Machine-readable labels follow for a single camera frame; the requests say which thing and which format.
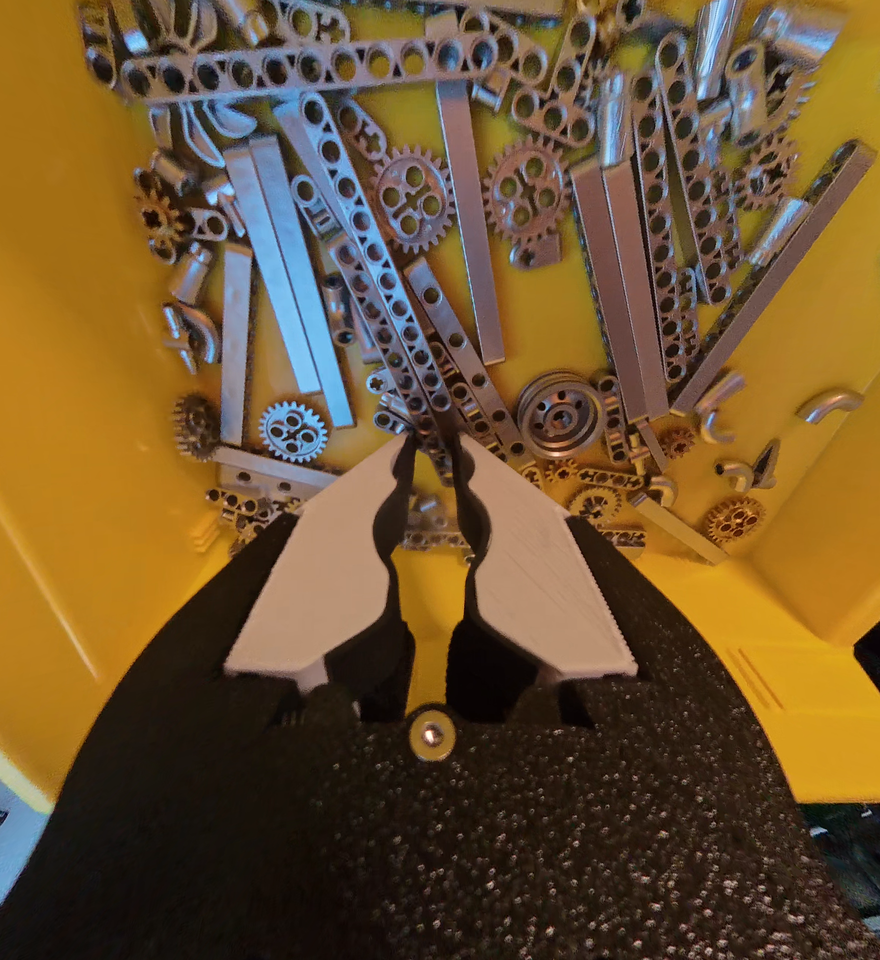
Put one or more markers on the small gold gear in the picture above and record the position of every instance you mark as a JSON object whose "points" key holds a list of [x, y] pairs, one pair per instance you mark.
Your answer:
{"points": [[732, 519]]}

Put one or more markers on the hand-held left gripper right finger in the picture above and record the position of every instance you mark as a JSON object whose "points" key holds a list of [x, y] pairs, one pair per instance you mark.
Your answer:
{"points": [[552, 592]]}

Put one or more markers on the pile of silver beam parts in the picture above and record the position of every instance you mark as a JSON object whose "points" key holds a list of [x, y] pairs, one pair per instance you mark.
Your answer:
{"points": [[297, 262]]}

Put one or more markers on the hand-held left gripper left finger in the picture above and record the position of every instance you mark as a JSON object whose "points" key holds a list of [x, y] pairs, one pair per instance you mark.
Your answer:
{"points": [[312, 592]]}

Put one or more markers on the silver pulley wheel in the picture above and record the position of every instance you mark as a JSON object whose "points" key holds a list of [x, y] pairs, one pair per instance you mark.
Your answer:
{"points": [[560, 416]]}

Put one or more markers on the yellow plastic bin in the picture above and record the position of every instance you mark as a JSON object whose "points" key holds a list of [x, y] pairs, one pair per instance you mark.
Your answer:
{"points": [[50, 375]]}

